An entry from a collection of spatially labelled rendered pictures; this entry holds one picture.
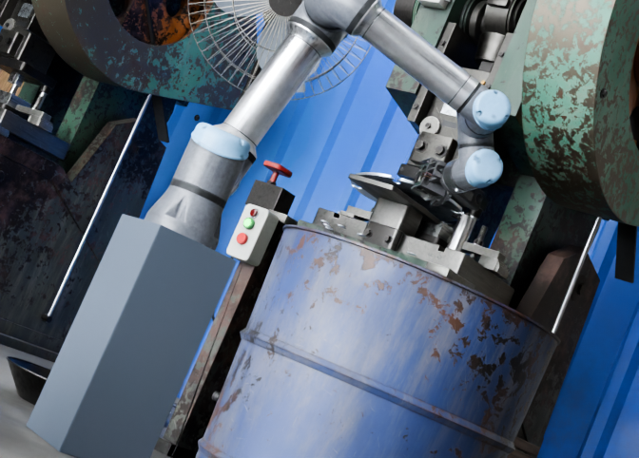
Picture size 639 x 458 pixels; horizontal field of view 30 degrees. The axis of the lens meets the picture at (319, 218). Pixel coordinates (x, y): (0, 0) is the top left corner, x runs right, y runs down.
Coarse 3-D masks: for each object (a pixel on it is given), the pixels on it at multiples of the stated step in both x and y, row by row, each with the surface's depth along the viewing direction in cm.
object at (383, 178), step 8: (368, 176) 284; (376, 176) 282; (384, 176) 281; (352, 184) 297; (392, 184) 285; (400, 184) 282; (408, 184) 280; (360, 192) 301; (408, 192) 286; (376, 200) 304; (416, 200) 294; (424, 200) 291; (448, 200) 282; (432, 208) 293; (440, 208) 291; (448, 208) 288; (456, 208) 286; (440, 216) 297; (448, 216) 295
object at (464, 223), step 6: (462, 216) 281; (468, 216) 281; (456, 222) 282; (462, 222) 281; (468, 222) 280; (456, 228) 281; (462, 228) 280; (468, 228) 281; (456, 234) 280; (462, 234) 280; (450, 240) 281; (456, 240) 280; (462, 240) 280; (450, 246) 280; (456, 246) 280; (462, 246) 281
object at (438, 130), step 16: (480, 80) 298; (432, 112) 303; (448, 112) 300; (432, 128) 300; (448, 128) 298; (416, 144) 296; (432, 144) 296; (448, 144) 293; (416, 160) 297; (448, 160) 293
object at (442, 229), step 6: (420, 222) 298; (426, 222) 297; (444, 222) 295; (420, 228) 297; (426, 228) 296; (432, 228) 295; (438, 228) 294; (444, 228) 295; (450, 228) 297; (432, 234) 295; (438, 234) 294; (444, 234) 296; (450, 234) 298
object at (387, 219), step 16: (352, 176) 282; (368, 192) 291; (384, 192) 282; (400, 192) 277; (384, 208) 289; (400, 208) 286; (416, 208) 284; (368, 224) 290; (384, 224) 287; (400, 224) 285; (416, 224) 290; (368, 240) 288; (384, 240) 285
